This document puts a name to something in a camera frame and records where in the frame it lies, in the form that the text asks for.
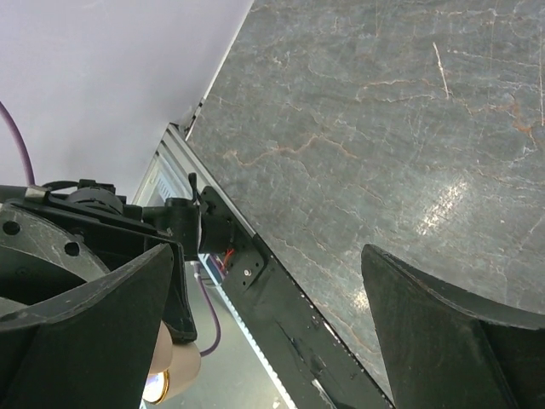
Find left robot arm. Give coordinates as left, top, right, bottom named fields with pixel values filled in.
left=1, top=179, right=234, bottom=343

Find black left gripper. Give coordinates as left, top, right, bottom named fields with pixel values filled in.
left=1, top=179, right=198, bottom=344

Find aluminium frame rails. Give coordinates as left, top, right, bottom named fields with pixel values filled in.
left=133, top=119, right=255, bottom=236

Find light blue cable duct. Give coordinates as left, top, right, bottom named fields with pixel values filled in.
left=198, top=254, right=297, bottom=409

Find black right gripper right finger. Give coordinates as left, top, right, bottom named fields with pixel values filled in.
left=361, top=245, right=544, bottom=408

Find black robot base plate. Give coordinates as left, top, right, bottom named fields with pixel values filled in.
left=202, top=187, right=393, bottom=408

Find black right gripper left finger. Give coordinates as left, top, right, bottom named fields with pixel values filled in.
left=1, top=245, right=174, bottom=408

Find beige earbud charging case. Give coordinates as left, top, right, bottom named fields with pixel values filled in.
left=142, top=322, right=201, bottom=405

